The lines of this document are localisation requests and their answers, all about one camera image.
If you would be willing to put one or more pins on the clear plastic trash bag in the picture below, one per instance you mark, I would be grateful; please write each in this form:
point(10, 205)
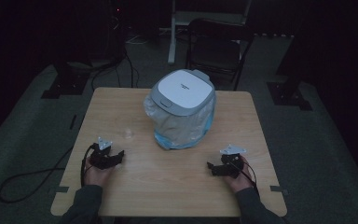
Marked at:
point(180, 127)

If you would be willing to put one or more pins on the black tape strip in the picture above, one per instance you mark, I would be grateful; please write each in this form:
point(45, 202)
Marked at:
point(72, 122)

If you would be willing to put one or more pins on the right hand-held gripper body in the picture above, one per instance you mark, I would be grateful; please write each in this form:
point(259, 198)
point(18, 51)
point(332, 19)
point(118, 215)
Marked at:
point(231, 161)

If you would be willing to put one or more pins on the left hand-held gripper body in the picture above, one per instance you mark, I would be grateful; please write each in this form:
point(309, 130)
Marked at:
point(101, 158)

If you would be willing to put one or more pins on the grey tape strip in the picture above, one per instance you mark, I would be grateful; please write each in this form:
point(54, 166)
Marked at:
point(278, 188)
point(59, 189)

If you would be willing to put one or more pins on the small clear plastic piece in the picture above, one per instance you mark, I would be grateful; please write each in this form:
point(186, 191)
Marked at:
point(127, 133)

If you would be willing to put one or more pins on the white metal desk frame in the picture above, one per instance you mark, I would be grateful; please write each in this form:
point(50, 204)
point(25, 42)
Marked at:
point(180, 18)

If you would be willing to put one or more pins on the person's left hand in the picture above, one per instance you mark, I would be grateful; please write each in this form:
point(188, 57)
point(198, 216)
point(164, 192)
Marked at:
point(96, 175)

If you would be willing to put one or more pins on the white and grey trash can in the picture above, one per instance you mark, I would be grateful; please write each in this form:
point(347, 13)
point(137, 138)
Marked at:
point(184, 92)

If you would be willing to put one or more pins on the black folding chair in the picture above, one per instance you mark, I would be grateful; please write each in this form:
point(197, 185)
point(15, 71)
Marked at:
point(217, 51)

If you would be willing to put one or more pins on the dark equipment rack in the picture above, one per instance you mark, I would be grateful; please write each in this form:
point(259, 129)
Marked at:
point(104, 31)

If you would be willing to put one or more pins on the person's right hand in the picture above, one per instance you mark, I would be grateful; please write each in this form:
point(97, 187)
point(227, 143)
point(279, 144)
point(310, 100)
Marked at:
point(241, 182)

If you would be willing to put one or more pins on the black stand base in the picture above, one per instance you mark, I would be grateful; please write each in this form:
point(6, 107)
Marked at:
point(66, 81)
point(288, 95)

